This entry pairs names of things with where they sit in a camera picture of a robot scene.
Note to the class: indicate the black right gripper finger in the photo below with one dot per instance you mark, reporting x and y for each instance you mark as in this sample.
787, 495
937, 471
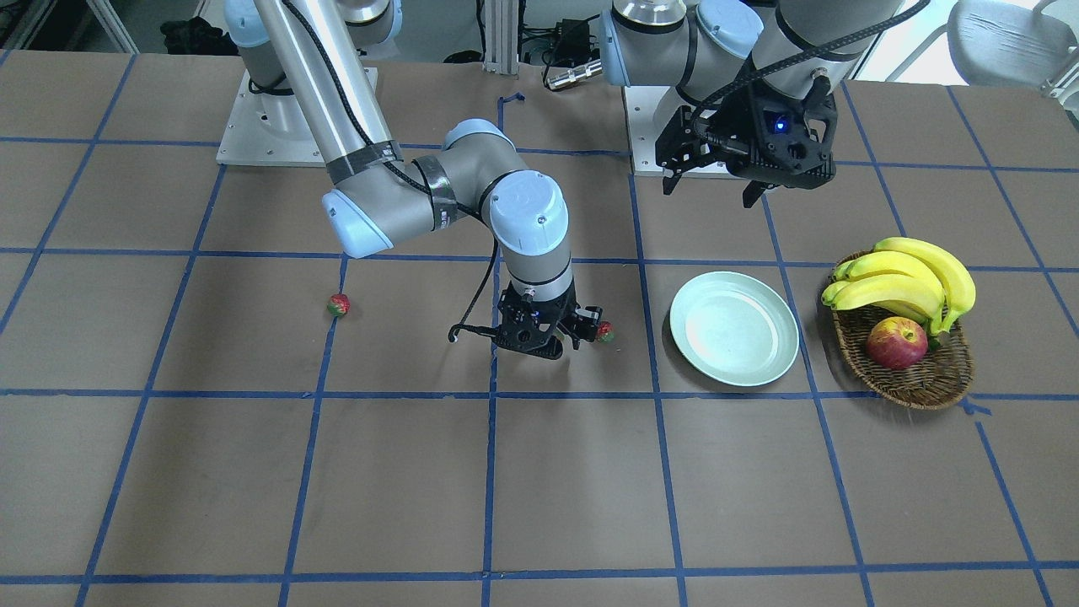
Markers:
586, 323

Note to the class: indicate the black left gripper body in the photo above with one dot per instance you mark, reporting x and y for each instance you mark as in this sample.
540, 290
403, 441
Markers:
735, 115

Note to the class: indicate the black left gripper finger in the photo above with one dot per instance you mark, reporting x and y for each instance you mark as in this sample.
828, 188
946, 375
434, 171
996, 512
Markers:
671, 178
753, 192

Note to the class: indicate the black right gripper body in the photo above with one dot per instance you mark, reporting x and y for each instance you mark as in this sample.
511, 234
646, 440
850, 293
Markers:
583, 321

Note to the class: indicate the red strawberry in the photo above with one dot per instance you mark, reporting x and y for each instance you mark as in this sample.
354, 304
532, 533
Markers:
338, 305
605, 332

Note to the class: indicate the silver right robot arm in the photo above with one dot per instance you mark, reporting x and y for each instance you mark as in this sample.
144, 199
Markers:
310, 51

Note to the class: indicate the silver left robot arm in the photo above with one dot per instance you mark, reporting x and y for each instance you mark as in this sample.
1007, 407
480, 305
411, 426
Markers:
711, 49

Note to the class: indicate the light green plate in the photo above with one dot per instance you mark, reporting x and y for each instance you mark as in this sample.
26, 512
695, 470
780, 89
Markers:
733, 328

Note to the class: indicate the black power adapter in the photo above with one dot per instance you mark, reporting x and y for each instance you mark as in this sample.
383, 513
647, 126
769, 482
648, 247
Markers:
573, 40

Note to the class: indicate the yellow banana bunch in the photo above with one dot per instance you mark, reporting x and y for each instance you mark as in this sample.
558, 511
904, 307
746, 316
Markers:
911, 277

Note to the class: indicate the red apple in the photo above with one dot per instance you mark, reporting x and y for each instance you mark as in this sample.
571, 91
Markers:
896, 343

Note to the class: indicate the grey chair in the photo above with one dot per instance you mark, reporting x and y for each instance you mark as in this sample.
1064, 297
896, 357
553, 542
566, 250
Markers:
1004, 45

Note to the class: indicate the brown wicker basket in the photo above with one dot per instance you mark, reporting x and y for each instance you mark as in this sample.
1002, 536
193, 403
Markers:
940, 379

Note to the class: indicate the silver cable connector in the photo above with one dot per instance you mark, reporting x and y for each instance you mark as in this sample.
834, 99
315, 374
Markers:
573, 76

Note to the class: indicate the aluminium frame post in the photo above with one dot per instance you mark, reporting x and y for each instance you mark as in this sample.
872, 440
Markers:
501, 34

